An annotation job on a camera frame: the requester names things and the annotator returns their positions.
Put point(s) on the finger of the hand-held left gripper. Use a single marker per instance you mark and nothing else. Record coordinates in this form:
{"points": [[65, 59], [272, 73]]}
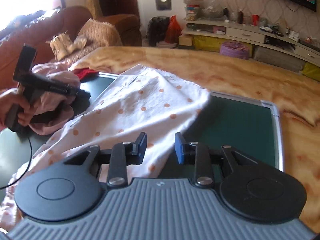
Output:
{"points": [[80, 93]]}

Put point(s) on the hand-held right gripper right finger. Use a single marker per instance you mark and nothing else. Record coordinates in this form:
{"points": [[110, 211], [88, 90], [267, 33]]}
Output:
{"points": [[179, 150]]}

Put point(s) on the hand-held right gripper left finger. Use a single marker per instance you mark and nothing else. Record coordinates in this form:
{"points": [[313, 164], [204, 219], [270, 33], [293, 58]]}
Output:
{"points": [[141, 146]]}

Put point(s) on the white polka dot shirt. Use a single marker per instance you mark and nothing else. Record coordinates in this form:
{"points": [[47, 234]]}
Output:
{"points": [[140, 97]]}

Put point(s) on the person's left hand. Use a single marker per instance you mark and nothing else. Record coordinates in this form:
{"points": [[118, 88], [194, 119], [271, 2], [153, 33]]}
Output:
{"points": [[10, 102]]}

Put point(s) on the black garment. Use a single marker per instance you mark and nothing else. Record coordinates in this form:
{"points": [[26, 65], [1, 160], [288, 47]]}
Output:
{"points": [[81, 105]]}

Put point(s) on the pink garment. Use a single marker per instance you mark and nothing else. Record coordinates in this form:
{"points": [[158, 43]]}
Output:
{"points": [[55, 72]]}

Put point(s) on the red garment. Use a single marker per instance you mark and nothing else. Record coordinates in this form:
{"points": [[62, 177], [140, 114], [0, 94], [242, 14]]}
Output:
{"points": [[83, 73]]}

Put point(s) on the beige sofa cover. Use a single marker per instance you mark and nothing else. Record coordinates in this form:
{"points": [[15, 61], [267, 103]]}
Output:
{"points": [[82, 55]]}

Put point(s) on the cream tasselled knit cloth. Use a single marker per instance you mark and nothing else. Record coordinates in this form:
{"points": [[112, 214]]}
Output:
{"points": [[62, 45]]}

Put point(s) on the dark printed cloth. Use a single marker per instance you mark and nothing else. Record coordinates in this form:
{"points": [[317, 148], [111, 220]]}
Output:
{"points": [[30, 22]]}

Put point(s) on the green table mat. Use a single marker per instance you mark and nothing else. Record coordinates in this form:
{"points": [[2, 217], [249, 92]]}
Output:
{"points": [[237, 125]]}

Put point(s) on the beige quilted cushion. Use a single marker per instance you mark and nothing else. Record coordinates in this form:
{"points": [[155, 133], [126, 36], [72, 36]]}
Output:
{"points": [[100, 32]]}

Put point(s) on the brown leather sofa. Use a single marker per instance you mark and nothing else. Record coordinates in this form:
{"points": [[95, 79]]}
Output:
{"points": [[75, 15]]}

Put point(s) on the beige curtain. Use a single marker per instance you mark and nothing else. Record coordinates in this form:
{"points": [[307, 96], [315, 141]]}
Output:
{"points": [[91, 0]]}

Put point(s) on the black bag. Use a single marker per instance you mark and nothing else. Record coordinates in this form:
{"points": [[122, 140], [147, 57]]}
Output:
{"points": [[157, 30]]}

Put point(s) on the white round stand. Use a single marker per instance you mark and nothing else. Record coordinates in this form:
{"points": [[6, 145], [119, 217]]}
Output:
{"points": [[167, 44]]}

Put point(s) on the cardboard box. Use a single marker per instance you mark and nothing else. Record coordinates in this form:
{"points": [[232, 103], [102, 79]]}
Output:
{"points": [[185, 40]]}

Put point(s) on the yellow storage bag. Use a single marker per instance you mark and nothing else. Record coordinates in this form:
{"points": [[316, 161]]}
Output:
{"points": [[207, 43], [311, 68]]}

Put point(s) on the red plastic bag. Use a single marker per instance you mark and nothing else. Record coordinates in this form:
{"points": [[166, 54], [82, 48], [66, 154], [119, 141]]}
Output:
{"points": [[173, 31]]}

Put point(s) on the purple plastic stool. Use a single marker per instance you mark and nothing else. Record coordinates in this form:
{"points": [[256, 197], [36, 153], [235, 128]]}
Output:
{"points": [[235, 50]]}

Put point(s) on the beige television cabinet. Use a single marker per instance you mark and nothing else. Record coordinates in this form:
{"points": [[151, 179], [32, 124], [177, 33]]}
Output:
{"points": [[245, 33]]}

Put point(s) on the grey storage bag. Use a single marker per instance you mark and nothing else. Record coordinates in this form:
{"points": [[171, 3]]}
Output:
{"points": [[275, 55]]}

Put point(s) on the clear food container stack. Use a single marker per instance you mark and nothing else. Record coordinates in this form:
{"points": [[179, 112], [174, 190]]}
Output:
{"points": [[192, 11]]}

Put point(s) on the clear plastic bag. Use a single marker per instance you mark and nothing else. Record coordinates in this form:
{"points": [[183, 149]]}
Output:
{"points": [[212, 11]]}

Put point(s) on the black bottle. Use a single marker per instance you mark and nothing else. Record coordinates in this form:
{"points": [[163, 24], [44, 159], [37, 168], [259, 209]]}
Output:
{"points": [[226, 13]]}

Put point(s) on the brown bottle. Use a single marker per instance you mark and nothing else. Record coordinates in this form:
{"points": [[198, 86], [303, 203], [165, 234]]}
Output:
{"points": [[240, 17]]}

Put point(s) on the red cup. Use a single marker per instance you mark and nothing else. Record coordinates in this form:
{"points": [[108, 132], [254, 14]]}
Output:
{"points": [[255, 20]]}

